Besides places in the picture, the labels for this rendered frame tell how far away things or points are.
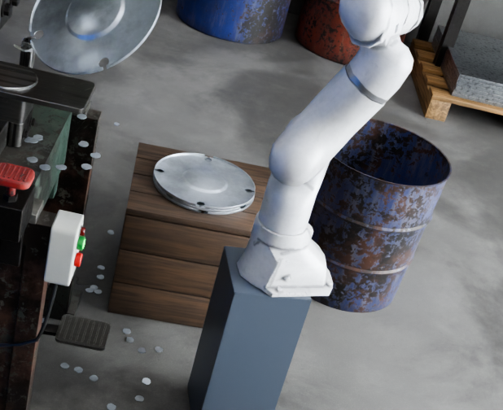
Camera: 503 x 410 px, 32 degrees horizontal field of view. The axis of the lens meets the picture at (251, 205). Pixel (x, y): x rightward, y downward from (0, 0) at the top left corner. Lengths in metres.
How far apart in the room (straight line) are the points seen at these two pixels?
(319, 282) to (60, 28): 0.79
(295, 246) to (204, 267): 0.53
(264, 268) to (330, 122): 0.38
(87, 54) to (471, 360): 1.57
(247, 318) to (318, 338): 0.68
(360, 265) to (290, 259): 0.76
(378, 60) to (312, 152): 0.22
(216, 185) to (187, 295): 0.32
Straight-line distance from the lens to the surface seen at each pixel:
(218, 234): 2.36
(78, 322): 2.23
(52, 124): 2.03
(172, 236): 2.36
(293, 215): 1.89
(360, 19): 1.68
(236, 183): 2.51
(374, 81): 1.73
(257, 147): 3.57
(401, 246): 2.69
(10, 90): 1.85
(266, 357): 2.08
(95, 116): 2.15
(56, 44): 1.84
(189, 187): 2.44
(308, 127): 1.77
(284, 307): 1.99
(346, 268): 2.69
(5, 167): 1.62
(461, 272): 3.21
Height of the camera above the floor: 1.59
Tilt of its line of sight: 30 degrees down
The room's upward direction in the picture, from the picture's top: 15 degrees clockwise
